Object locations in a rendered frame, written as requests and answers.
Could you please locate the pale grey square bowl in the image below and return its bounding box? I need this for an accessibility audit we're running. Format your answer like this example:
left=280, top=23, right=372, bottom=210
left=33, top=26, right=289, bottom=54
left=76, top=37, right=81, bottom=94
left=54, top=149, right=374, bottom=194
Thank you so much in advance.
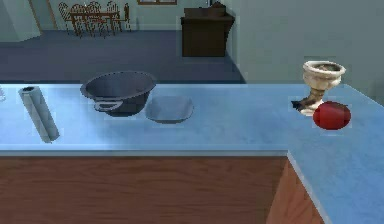
left=144, top=95, right=195, bottom=125

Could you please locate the blue-topped wooden kitchen counter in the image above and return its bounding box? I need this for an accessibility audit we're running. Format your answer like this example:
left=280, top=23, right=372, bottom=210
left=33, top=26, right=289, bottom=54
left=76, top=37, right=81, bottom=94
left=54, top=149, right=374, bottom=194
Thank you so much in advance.
left=0, top=83, right=384, bottom=224

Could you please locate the dark brown wooden cabinet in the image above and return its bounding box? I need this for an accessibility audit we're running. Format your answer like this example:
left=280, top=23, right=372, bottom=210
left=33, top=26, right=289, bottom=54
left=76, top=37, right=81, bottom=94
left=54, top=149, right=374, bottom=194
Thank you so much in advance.
left=180, top=1, right=236, bottom=58

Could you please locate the brown framed window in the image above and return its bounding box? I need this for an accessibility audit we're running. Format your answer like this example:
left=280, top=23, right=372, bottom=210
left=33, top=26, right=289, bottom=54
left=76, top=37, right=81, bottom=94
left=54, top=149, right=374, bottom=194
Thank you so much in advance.
left=137, top=0, right=178, bottom=6

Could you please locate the brown wooden dining chair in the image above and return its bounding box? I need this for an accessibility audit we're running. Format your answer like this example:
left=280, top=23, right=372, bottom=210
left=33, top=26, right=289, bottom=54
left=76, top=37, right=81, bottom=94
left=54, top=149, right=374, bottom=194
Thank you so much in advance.
left=119, top=2, right=132, bottom=33
left=70, top=3, right=88, bottom=38
left=87, top=1, right=105, bottom=38
left=105, top=0, right=120, bottom=34
left=58, top=1, right=75, bottom=34

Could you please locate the white stone goblet vase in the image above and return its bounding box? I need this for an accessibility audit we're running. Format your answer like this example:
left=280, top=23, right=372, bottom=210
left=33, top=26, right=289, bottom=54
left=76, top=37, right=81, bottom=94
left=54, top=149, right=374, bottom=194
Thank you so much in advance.
left=291, top=60, right=347, bottom=117

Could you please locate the brown wooden dining table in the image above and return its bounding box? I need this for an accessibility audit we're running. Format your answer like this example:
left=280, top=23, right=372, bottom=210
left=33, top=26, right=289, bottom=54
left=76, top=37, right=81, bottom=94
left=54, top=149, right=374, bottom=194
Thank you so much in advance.
left=68, top=11, right=122, bottom=37

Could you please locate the red apple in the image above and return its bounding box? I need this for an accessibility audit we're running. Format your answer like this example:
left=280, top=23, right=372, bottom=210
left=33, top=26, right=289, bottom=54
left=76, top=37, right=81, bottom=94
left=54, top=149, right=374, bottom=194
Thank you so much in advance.
left=312, top=101, right=352, bottom=131

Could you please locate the grey paper towel roll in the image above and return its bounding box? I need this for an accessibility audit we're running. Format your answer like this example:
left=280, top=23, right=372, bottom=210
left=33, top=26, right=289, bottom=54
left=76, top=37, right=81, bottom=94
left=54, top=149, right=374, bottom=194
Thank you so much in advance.
left=18, top=85, right=61, bottom=144

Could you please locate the dark grey handled pot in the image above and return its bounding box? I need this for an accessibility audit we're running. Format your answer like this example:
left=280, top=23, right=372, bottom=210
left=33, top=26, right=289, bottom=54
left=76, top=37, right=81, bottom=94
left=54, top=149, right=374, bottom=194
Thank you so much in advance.
left=79, top=70, right=157, bottom=118

